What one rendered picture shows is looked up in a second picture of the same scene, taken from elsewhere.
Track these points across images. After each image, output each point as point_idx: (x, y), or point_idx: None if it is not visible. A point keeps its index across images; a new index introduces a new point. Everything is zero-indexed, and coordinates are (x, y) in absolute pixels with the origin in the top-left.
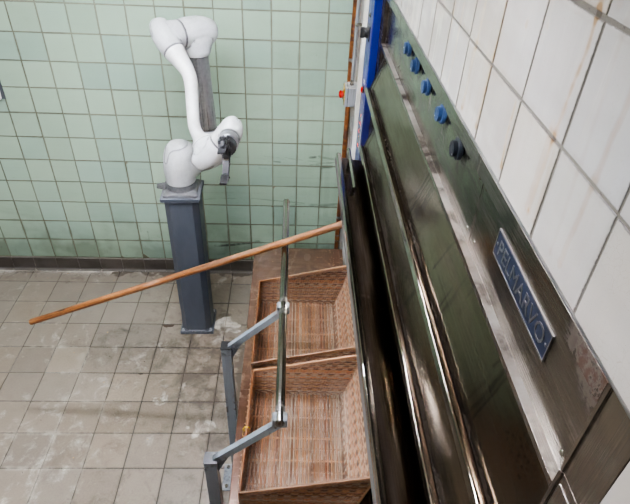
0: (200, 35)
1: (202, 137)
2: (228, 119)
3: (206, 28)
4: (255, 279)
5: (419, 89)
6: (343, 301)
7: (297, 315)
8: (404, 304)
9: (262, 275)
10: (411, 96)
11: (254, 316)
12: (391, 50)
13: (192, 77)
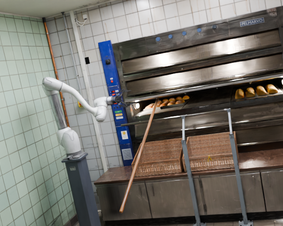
0: None
1: (98, 107)
2: (100, 97)
3: None
4: (117, 179)
5: (174, 40)
6: (151, 154)
7: None
8: (212, 77)
9: (116, 178)
10: (168, 46)
11: (142, 176)
12: (132, 54)
13: (76, 90)
